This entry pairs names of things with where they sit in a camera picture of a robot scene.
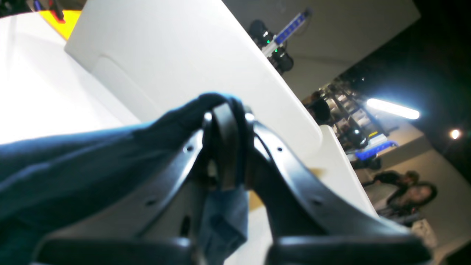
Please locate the person in background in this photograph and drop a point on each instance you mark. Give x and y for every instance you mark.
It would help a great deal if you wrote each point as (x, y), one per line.
(398, 197)

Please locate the white table side panel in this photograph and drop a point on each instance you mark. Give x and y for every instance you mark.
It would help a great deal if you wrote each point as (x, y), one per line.
(156, 55)

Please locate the overhead camera rig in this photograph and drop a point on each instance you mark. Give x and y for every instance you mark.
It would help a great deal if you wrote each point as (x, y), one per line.
(274, 45)

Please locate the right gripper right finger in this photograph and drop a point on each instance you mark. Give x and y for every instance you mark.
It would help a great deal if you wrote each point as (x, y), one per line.
(309, 223)

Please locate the dark blue t-shirt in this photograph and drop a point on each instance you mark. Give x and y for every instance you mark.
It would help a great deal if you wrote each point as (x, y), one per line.
(50, 182)

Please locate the yellow object at table corner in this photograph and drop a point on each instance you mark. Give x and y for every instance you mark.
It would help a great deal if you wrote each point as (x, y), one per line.
(65, 26)

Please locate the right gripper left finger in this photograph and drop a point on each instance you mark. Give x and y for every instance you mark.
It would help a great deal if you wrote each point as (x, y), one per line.
(187, 213)

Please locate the bright ceiling light bar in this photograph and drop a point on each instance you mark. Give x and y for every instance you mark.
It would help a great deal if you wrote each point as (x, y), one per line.
(393, 108)

